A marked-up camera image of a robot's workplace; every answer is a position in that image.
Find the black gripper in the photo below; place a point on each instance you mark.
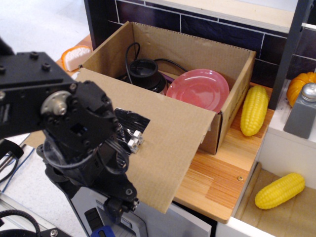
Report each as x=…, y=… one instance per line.
x=101, y=168

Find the brown cardboard box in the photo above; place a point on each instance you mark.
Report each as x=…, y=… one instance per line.
x=176, y=161

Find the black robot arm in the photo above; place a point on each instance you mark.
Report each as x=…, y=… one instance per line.
x=79, y=124

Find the white terminal block connector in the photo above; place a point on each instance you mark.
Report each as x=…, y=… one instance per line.
x=135, y=141

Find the purple object in box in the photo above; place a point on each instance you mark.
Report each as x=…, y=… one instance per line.
x=168, y=78

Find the pink plastic plate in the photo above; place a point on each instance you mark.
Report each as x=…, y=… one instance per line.
x=203, y=88

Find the toy bread slice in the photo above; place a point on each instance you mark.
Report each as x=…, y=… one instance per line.
x=75, y=56

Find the yellow toy corn in sink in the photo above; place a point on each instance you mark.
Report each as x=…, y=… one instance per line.
x=280, y=191

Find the yellow toy corn on counter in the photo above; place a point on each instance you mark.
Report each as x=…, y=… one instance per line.
x=254, y=110

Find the white toy sink unit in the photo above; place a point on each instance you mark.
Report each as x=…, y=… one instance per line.
x=281, y=153

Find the grey shaker with silver cap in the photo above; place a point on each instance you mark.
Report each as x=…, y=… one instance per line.
x=303, y=114

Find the orange toy pumpkin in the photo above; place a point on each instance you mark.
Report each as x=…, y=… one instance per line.
x=297, y=84

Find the black blender base with cable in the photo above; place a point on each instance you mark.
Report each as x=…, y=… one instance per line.
x=144, y=72

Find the dark grey vertical post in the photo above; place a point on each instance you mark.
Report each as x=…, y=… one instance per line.
x=300, y=17

